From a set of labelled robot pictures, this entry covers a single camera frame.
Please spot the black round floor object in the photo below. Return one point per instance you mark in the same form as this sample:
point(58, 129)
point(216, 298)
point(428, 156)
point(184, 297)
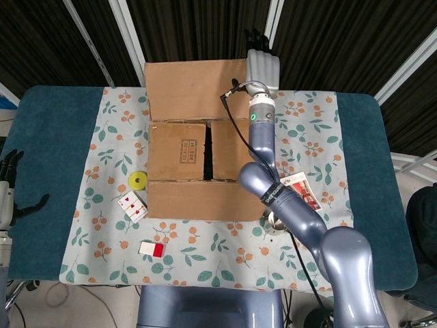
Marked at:
point(319, 319)

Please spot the red rectangular block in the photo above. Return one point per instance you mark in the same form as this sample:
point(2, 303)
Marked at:
point(159, 250)

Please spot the thin white frame post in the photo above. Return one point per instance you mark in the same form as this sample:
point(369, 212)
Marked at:
point(89, 44)

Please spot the white metal frame rail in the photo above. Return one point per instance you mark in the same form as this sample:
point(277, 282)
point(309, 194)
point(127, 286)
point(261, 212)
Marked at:
point(416, 164)

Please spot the wide white frame post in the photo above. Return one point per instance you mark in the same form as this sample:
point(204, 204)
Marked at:
point(273, 17)
point(133, 44)

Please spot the yellow-green disc with hole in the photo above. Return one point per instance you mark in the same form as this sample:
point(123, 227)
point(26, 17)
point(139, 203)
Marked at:
point(134, 185)

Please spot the blue plastic object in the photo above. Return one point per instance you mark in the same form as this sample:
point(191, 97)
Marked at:
point(7, 102)

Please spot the blue-grey robot torso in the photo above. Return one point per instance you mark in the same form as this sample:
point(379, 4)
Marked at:
point(205, 307)

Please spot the brown cardboard box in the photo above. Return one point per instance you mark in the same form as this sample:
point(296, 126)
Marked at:
point(177, 153)

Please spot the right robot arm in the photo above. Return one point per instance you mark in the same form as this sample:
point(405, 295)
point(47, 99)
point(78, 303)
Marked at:
point(341, 253)

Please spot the stainless steel gooseneck cup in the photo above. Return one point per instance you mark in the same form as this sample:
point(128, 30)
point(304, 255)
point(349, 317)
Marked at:
point(273, 227)

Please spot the teal table cover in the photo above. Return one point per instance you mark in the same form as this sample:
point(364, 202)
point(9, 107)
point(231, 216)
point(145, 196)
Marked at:
point(44, 153)

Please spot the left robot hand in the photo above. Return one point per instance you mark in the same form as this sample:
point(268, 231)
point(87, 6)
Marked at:
point(6, 198)

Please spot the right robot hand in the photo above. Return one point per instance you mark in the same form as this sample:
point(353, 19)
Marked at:
point(263, 71)

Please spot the floral print tablecloth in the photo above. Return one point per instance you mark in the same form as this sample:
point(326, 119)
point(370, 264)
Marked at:
point(218, 253)

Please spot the slanted white frame post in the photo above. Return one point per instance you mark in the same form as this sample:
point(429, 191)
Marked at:
point(409, 68)

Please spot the deck of playing cards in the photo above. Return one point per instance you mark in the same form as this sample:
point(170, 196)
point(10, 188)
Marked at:
point(131, 206)

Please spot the white rectangular block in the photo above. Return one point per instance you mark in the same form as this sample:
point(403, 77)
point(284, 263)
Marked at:
point(147, 247)

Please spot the dark fabric bundle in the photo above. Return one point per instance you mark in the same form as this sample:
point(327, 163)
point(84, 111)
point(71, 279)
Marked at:
point(426, 222)

